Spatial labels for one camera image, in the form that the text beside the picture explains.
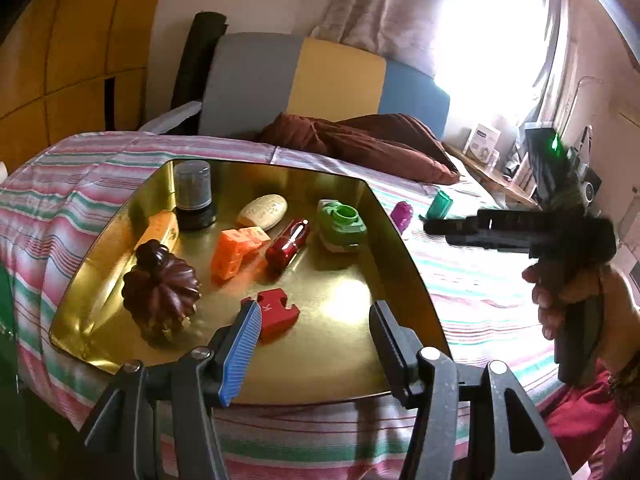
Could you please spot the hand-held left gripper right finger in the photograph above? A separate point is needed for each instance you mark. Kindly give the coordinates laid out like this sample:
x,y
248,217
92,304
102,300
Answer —
x,y
392,355

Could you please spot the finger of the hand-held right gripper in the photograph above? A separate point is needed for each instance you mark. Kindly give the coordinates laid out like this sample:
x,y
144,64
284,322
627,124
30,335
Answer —
x,y
480,222
490,242

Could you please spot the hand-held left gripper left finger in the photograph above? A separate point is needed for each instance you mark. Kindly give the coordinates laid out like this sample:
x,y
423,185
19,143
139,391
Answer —
x,y
242,350

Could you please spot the green tower figure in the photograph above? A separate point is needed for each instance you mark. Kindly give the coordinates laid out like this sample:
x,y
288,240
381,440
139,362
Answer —
x,y
440,204

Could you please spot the red plastic block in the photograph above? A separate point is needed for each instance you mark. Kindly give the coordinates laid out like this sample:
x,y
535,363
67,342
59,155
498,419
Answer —
x,y
277,312

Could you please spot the gold metal tray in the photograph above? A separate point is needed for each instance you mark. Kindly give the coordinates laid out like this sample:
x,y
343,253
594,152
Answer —
x,y
325,310

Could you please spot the dark brown wooden pumpkin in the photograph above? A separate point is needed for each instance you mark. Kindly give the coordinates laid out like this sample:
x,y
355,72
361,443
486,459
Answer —
x,y
160,290

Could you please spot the yellow plastic piece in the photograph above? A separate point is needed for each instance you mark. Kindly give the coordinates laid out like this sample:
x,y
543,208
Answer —
x,y
162,227

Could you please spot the person's right forearm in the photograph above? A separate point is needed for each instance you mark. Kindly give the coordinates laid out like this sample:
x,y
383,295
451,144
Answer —
x,y
629,380

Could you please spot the person's right hand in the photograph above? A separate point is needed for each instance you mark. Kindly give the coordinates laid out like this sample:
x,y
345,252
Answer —
x,y
617,310

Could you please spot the wooden desk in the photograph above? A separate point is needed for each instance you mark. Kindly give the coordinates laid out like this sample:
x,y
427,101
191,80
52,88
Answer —
x,y
480,172

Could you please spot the small stereo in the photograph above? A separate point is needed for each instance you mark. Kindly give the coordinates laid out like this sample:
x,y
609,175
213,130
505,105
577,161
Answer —
x,y
592,185

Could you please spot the purple plastic figure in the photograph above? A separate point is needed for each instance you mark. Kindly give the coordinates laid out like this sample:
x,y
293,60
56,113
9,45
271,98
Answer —
x,y
401,216

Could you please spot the white cardboard box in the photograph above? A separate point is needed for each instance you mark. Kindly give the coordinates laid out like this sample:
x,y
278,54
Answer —
x,y
482,140

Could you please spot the orange cheese-shaped block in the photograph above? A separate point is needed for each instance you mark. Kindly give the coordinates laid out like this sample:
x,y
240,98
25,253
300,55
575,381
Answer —
x,y
232,252

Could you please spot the dark red cylinder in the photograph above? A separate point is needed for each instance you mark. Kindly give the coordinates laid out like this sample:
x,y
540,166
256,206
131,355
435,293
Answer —
x,y
286,245

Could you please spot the brown pillow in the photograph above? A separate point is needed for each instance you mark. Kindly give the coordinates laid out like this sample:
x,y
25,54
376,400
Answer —
x,y
375,145

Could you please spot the green round cap toy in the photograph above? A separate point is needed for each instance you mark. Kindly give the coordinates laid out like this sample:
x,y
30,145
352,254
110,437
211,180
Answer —
x,y
340,227

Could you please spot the cream soap bar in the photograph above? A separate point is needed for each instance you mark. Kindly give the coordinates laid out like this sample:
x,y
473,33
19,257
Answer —
x,y
262,211

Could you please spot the grey cylinder on black base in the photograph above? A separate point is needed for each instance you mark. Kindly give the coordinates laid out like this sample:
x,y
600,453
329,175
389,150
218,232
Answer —
x,y
194,195

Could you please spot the pale curtain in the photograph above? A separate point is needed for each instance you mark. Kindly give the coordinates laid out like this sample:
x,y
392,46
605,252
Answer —
x,y
550,60
390,10

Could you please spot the bright window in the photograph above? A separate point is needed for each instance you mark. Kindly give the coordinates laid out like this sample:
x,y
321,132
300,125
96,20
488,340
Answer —
x,y
495,35

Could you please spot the white pillow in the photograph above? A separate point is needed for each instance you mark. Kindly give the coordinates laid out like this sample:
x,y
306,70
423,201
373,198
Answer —
x,y
172,117

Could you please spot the grey yellow blue headboard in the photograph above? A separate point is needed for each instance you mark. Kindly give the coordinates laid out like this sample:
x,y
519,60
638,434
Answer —
x,y
250,80

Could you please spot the black rolled mat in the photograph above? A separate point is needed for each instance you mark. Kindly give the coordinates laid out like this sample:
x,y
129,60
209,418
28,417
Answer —
x,y
197,60

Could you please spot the yellow wooden wardrobe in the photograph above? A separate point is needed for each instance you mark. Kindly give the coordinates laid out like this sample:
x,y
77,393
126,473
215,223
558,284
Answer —
x,y
75,35

